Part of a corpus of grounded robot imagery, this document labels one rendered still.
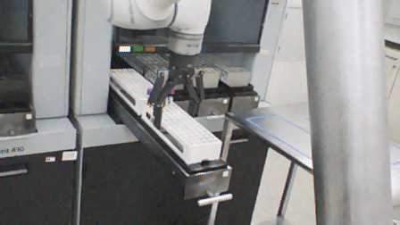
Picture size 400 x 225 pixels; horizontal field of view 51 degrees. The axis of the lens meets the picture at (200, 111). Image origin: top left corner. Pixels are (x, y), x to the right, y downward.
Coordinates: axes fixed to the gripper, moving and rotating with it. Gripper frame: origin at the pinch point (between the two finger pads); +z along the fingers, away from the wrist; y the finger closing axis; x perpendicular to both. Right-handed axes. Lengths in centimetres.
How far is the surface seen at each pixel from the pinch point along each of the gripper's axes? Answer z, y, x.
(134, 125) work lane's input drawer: 7.0, -6.7, 12.2
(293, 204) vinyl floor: 87, 114, 42
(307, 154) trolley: 3.7, 31.9, -23.8
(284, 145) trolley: 3.8, 29.1, -16.8
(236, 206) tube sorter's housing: 60, 52, 23
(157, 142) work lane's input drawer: 5.2, -6.2, -2.9
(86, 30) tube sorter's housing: -17.1, -16.4, 32.9
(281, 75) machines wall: 45, 181, 142
